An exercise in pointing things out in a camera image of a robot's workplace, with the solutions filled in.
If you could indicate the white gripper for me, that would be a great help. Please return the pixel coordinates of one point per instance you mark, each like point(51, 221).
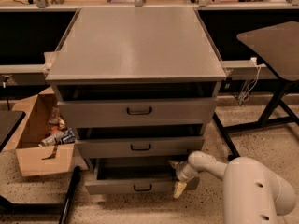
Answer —
point(180, 172)

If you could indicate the grey bottom drawer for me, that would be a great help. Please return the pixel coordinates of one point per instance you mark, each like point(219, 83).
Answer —
point(133, 175)

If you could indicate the grey drawer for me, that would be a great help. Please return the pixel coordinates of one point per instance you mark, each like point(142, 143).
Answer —
point(133, 175)
point(138, 112)
point(138, 147)

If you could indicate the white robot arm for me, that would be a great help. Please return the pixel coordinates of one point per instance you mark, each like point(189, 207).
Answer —
point(252, 193)

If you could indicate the grey top drawer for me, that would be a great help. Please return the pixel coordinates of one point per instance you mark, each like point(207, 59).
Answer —
point(138, 112)

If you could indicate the grey middle drawer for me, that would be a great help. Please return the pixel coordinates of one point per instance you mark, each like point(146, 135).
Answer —
point(138, 147)

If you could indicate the grey metal drawer cabinet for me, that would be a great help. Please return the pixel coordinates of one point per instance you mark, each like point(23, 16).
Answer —
point(128, 53)

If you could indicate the trash in cardboard box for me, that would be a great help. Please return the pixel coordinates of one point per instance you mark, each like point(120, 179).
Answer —
point(59, 133)

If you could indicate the cardboard box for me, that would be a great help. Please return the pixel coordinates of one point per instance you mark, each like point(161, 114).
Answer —
point(33, 159)

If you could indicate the black side table right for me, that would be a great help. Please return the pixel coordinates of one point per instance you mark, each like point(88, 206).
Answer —
point(278, 46)

